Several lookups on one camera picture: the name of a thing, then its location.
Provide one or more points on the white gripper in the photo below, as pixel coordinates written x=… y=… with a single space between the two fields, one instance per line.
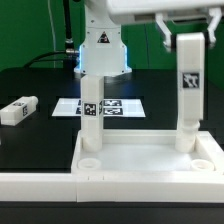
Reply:
x=162 y=11

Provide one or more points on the white desk top tray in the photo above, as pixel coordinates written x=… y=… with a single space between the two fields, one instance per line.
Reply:
x=147 y=151

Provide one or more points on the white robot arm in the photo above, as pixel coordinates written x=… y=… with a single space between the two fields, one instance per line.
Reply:
x=103 y=52

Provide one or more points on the white marker sheet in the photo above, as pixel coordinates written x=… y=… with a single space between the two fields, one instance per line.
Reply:
x=71 y=107

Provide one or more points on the white front fence bar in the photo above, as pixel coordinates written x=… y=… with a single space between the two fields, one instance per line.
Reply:
x=174 y=187

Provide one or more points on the black cable vertical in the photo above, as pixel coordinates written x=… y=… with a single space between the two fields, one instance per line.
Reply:
x=69 y=44

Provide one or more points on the black cable horizontal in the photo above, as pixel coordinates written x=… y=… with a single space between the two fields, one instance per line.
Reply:
x=55 y=56

